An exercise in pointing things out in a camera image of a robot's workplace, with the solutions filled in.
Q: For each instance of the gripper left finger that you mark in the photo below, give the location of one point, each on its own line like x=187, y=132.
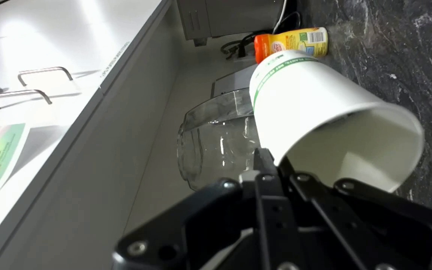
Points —
x=201, y=217

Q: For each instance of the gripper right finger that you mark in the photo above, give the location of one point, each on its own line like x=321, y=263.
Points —
x=369, y=225

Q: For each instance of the white paper cup green stripe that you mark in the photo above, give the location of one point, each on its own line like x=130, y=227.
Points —
x=313, y=108

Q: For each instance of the clear glass bowl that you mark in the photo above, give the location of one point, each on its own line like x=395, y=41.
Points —
x=216, y=146

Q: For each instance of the yellow bottle with orange cap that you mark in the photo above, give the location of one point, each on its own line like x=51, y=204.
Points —
x=294, y=42

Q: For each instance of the grey appliance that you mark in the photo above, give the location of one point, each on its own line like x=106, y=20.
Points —
x=231, y=17

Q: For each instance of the white wall cabinet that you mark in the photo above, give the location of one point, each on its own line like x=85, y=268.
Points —
x=51, y=112

